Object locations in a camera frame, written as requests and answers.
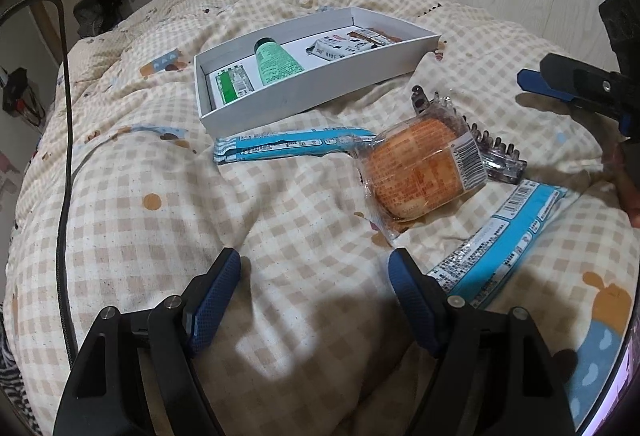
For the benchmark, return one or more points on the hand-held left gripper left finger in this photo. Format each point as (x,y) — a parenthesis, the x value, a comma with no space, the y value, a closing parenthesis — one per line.
(212,301)

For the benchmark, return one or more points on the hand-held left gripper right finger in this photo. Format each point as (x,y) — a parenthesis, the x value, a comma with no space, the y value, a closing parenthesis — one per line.
(415,301)

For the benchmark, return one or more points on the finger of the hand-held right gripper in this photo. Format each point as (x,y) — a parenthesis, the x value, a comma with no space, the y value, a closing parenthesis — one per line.
(542,86)

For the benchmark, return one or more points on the round bread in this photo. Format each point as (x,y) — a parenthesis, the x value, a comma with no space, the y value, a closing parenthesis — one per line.
(415,166)

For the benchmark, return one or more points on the brown patterned stick packet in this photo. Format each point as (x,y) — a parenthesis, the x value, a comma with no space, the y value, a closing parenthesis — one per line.
(385,38)

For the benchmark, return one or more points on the white cow print biscuit packet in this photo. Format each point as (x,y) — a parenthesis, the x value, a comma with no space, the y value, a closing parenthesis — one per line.
(335,47)

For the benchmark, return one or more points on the green snack packet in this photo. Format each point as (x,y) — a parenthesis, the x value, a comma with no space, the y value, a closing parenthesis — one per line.
(232,86)

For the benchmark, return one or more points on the white cardboard box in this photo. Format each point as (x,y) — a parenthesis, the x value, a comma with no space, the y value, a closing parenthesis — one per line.
(300,101)

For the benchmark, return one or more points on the green tube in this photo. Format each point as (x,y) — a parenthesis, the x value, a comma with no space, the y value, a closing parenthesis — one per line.
(277,63)

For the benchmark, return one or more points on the person's right hand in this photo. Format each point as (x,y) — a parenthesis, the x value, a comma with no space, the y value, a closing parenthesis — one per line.
(630,186)

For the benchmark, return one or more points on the checked bear print blanket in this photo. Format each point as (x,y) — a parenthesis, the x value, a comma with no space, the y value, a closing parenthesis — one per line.
(250,216)

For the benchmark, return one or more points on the blue snack packet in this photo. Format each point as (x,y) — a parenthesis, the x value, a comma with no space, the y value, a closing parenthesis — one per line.
(280,143)
(500,236)

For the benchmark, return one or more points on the black smartphone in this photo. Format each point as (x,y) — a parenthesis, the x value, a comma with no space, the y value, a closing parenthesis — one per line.
(625,386)

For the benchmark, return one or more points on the black hanging bag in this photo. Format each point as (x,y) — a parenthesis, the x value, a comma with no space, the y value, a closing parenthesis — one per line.
(20,93)

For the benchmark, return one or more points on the grey striped garment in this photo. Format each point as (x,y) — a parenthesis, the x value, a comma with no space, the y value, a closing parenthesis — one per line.
(90,16)

